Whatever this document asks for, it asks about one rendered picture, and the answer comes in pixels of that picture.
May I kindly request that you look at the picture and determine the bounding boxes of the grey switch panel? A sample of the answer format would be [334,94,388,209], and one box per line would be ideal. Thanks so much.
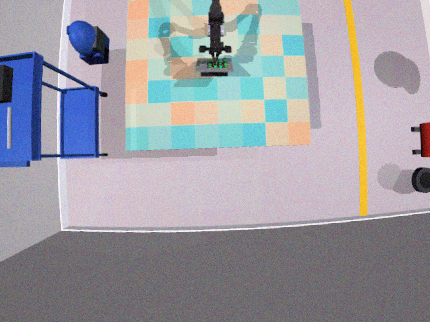
[195,58,234,76]

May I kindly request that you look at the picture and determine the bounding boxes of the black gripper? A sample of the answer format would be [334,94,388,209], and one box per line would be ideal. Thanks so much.
[199,36,231,64]

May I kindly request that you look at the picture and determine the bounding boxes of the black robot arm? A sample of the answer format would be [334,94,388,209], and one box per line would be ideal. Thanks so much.
[208,0,224,53]

